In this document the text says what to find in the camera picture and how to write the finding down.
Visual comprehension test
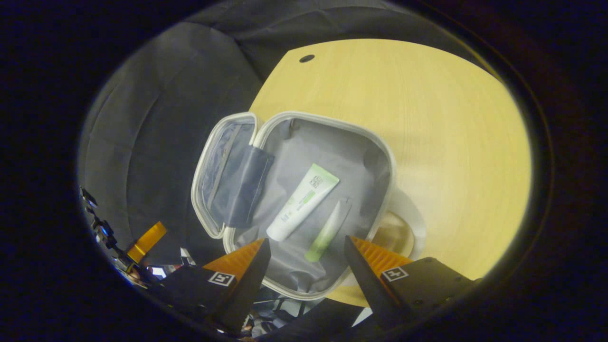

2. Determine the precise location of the black backdrop cloth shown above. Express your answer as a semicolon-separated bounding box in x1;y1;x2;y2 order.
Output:
77;0;499;266

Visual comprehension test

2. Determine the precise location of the wide white and green tube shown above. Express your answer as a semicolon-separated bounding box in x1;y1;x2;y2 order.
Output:
266;163;341;242

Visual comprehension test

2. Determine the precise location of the slim green and white tube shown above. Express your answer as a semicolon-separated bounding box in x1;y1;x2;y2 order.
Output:
304;197;353;263

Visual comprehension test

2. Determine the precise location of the white suitcase with grey lining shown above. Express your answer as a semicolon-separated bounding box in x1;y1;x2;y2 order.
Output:
190;111;427;301

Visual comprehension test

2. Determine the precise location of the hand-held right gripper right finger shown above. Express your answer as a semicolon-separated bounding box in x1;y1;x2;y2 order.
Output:
344;235;477;331

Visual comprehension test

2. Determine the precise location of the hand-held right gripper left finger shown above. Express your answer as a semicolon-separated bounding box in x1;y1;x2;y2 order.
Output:
159;238;272;335

